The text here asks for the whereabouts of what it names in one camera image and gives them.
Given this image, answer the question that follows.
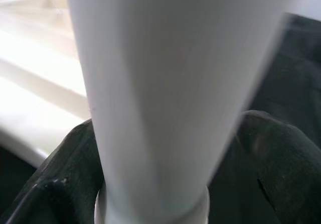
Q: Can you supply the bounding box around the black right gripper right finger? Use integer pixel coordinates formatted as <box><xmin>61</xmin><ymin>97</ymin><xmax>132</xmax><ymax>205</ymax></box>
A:
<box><xmin>207</xmin><ymin>109</ymin><xmax>321</xmax><ymax>224</ymax></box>

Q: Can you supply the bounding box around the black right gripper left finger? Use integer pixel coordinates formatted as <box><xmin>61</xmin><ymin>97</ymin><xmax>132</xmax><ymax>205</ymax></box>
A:
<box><xmin>0</xmin><ymin>118</ymin><xmax>106</xmax><ymax>224</ymax></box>

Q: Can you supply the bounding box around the white plastic children table top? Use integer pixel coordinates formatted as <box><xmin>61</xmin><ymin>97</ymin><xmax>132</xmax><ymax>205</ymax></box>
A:
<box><xmin>0</xmin><ymin>0</ymin><xmax>92</xmax><ymax>169</ymax></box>

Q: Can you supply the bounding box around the white plastic table leg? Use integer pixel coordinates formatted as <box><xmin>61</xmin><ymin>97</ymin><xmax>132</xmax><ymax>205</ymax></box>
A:
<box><xmin>63</xmin><ymin>0</ymin><xmax>289</xmax><ymax>224</ymax></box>

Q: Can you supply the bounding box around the black cloth table cover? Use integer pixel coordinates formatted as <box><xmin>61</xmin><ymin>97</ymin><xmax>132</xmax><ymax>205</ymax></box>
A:
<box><xmin>0</xmin><ymin>12</ymin><xmax>321</xmax><ymax>209</ymax></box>

